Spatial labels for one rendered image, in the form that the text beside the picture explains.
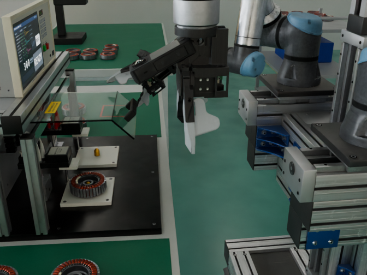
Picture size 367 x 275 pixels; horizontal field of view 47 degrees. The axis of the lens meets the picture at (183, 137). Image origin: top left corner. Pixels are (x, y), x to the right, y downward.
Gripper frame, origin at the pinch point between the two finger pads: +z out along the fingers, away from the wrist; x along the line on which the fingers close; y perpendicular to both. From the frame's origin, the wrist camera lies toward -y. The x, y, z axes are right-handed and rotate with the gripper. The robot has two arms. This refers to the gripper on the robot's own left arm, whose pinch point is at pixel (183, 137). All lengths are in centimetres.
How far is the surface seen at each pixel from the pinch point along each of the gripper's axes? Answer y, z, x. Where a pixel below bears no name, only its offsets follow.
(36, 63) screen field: -36, -1, 57
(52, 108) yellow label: -31, 9, 43
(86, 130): -26, 27, 70
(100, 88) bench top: -27, 40, 163
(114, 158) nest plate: -17, 37, 67
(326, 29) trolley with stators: 140, 25, 243
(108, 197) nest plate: -18, 37, 41
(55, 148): -33, 23, 48
